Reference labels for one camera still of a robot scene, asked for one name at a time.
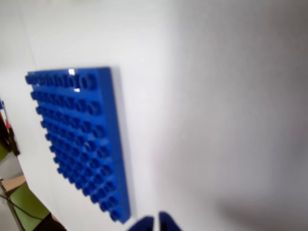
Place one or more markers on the lime green panel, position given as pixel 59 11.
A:
pixel 26 204

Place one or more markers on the blue 8x8 baseplate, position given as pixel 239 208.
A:
pixel 109 144

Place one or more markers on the beige cardboard piece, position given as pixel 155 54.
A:
pixel 13 184

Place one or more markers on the grey metal leg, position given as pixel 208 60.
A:
pixel 13 211

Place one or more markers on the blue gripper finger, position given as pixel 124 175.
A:
pixel 143 225
pixel 169 223

